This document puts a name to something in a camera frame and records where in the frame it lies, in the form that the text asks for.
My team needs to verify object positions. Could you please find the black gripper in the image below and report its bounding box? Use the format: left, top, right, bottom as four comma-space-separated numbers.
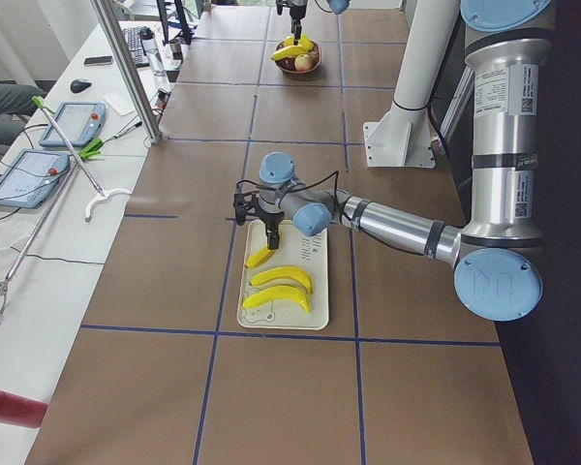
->
259, 206, 285, 250
288, 0, 308, 45

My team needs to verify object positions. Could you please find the large yellow banana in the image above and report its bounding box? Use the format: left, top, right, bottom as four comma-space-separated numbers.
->
244, 246, 276, 269

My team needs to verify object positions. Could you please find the yellow toy banana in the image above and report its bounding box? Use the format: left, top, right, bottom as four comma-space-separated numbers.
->
242, 285, 312, 313

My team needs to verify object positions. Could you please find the brown wicker basket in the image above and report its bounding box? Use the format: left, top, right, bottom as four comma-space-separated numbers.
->
270, 42, 321, 75

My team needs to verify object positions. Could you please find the peach-coloured toy apple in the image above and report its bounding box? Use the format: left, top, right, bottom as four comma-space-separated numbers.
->
293, 53, 313, 73

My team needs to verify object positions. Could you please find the white bear-print tray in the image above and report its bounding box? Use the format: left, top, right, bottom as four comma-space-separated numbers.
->
237, 220, 329, 330

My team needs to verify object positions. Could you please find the clear water bottle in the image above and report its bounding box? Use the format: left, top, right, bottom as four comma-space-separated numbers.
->
138, 26, 167, 78

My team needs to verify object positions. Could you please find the black keyboard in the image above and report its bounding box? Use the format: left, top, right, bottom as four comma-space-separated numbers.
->
123, 27, 149, 68

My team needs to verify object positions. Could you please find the long metal grabber tool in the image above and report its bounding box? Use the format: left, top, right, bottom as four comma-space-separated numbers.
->
32, 96, 132, 223

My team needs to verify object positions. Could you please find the black smartphone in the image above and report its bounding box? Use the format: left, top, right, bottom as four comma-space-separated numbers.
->
83, 55, 113, 67

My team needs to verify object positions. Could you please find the upper blue teach pendant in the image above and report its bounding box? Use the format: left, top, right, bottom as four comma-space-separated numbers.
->
52, 102, 106, 148

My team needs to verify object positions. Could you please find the blue teach pendant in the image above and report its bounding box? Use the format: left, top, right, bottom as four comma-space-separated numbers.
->
52, 102, 106, 148
0, 149, 71, 208

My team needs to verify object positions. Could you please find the black computer mouse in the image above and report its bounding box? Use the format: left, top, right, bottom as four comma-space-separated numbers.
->
70, 78, 92, 94

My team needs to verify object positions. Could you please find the lower blue teach pendant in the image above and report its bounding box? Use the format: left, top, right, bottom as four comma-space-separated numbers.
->
0, 149, 71, 208

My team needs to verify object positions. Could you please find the red fire extinguisher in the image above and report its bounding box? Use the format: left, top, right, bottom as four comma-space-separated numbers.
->
0, 390, 48, 428

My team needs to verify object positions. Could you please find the white camera post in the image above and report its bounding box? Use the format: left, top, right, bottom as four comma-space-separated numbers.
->
363, 0, 460, 169

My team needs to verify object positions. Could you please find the aluminium frame post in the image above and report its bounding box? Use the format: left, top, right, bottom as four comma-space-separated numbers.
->
91, 0, 163, 145

